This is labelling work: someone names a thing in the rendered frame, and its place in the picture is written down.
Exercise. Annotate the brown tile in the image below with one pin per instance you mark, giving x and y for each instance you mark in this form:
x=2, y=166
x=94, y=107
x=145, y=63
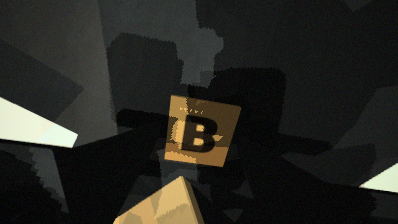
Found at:
x=200, y=131

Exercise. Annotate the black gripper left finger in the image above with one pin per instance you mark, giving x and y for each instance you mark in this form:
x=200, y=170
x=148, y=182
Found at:
x=87, y=184

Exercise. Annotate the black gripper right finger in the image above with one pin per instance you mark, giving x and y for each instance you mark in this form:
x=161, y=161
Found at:
x=284, y=193

